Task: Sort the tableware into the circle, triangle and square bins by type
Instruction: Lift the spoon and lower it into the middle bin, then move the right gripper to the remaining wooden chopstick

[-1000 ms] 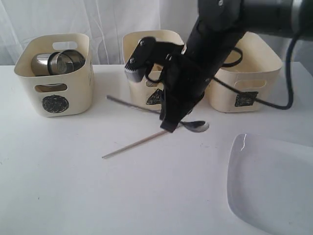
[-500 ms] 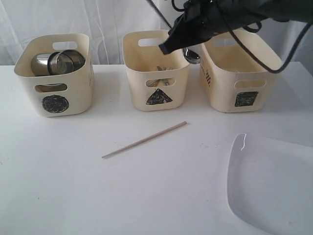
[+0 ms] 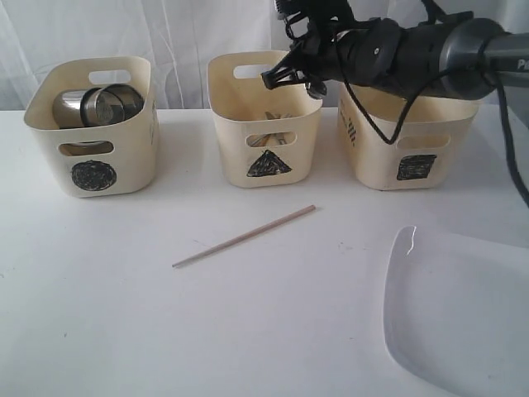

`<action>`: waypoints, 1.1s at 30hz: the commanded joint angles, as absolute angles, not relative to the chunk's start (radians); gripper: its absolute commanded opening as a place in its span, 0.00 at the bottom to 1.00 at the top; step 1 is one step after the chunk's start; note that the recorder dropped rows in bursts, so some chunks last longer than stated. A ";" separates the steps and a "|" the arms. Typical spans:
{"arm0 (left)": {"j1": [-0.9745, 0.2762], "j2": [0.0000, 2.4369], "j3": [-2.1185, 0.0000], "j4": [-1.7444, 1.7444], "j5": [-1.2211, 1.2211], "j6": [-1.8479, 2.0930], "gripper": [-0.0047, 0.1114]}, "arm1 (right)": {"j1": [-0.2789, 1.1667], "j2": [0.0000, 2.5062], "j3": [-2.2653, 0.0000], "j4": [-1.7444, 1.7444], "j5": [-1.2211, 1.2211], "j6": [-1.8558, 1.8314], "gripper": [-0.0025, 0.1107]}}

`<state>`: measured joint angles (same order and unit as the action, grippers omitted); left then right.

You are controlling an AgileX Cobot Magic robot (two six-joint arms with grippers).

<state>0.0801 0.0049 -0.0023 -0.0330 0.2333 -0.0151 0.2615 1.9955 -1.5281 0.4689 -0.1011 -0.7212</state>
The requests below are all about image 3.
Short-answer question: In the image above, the wooden chopstick diagonal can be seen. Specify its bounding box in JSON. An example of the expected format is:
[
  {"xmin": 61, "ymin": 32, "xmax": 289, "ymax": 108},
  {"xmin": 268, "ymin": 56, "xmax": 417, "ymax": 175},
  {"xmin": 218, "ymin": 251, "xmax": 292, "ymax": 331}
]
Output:
[{"xmin": 171, "ymin": 205, "xmax": 317, "ymax": 269}]

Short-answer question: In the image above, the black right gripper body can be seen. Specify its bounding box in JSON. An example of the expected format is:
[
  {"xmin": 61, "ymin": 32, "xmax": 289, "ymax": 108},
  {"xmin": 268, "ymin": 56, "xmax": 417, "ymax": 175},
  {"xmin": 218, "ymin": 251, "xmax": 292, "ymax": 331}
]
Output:
[{"xmin": 284, "ymin": 16, "xmax": 355, "ymax": 83}]

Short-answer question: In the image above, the cream bin with triangle mark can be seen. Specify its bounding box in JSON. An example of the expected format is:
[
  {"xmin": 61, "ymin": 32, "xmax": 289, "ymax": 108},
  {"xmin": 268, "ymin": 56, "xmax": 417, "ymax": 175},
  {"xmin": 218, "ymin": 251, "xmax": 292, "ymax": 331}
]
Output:
[{"xmin": 207, "ymin": 50, "xmax": 322, "ymax": 188}]

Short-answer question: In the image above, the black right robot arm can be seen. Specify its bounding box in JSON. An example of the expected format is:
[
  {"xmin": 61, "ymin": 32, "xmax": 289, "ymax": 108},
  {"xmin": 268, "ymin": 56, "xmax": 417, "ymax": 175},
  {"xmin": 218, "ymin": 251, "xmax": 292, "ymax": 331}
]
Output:
[{"xmin": 262, "ymin": 18, "xmax": 528, "ymax": 100}]

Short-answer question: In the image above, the white backdrop curtain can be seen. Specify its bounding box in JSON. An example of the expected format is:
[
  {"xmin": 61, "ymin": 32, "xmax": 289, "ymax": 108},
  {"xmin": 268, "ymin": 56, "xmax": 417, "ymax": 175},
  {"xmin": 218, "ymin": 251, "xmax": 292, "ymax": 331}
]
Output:
[{"xmin": 0, "ymin": 0, "xmax": 529, "ymax": 112}]

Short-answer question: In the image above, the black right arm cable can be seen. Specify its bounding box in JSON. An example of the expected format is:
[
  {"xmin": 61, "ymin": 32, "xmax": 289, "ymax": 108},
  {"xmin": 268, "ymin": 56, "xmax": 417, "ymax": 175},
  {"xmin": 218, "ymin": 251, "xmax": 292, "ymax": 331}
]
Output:
[{"xmin": 330, "ymin": 0, "xmax": 529, "ymax": 208}]

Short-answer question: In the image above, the cream bin with circle mark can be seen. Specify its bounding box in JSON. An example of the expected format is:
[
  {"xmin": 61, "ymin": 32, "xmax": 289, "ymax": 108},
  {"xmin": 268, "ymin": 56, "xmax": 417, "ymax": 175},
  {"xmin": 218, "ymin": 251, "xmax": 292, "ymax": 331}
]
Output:
[{"xmin": 24, "ymin": 56, "xmax": 160, "ymax": 198}]

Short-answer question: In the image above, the cream bin with square mark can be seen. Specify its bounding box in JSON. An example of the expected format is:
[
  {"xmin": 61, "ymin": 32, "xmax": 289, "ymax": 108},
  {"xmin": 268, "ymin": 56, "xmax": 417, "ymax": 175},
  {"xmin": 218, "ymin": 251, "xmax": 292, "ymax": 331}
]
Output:
[{"xmin": 337, "ymin": 84, "xmax": 479, "ymax": 191}]

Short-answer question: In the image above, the wooden chopstick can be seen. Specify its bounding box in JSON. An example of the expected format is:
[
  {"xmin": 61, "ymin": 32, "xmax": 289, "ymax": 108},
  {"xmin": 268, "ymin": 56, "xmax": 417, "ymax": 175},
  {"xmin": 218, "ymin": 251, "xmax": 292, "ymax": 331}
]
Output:
[{"xmin": 247, "ymin": 134, "xmax": 272, "ymax": 147}]

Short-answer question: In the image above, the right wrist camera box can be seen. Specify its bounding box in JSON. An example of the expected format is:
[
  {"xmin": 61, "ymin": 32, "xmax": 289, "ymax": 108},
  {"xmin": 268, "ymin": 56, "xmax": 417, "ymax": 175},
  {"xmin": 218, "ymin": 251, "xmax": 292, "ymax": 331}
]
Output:
[{"xmin": 274, "ymin": 0, "xmax": 355, "ymax": 24}]

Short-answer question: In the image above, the white square plate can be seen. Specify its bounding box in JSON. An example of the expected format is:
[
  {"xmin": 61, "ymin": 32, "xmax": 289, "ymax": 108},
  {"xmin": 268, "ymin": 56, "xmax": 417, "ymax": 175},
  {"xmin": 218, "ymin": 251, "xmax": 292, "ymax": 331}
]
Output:
[{"xmin": 382, "ymin": 226, "xmax": 528, "ymax": 396}]

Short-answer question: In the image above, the stainless steel cup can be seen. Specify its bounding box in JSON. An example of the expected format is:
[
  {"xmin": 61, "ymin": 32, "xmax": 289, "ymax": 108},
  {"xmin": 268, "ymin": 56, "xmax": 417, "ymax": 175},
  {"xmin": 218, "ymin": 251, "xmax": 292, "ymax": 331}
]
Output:
[
  {"xmin": 80, "ymin": 84, "xmax": 144, "ymax": 127},
  {"xmin": 52, "ymin": 88, "xmax": 101, "ymax": 128}
]

